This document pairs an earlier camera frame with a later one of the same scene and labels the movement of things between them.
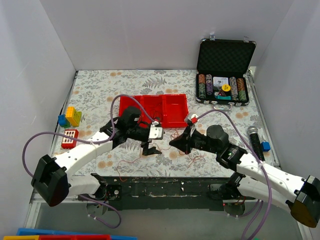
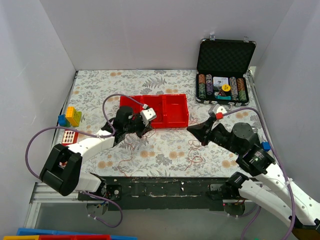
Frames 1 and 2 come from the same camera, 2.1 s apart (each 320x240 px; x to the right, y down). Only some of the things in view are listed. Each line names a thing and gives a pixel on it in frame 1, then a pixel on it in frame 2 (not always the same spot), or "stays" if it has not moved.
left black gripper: x=147 y=138 → x=139 y=124
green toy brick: x=77 y=119 stays
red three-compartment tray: x=170 y=110 stays
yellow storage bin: x=21 y=237 stays
